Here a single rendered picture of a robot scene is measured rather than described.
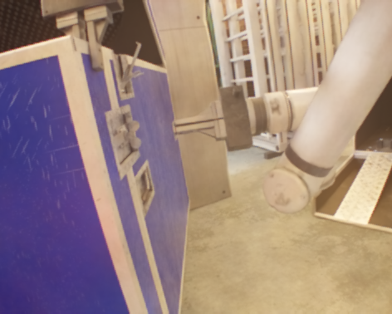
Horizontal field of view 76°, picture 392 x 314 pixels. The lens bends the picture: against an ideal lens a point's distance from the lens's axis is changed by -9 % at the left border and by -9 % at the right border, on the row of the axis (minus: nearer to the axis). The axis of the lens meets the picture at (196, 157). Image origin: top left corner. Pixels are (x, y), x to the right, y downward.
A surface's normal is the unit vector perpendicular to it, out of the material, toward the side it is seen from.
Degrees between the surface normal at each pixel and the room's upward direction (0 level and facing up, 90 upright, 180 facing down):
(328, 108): 86
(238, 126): 65
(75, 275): 90
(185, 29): 90
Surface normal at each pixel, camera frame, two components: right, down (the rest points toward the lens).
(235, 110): -0.08, -0.17
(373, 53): -0.44, 0.42
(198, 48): 0.36, 0.19
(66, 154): -0.01, 0.26
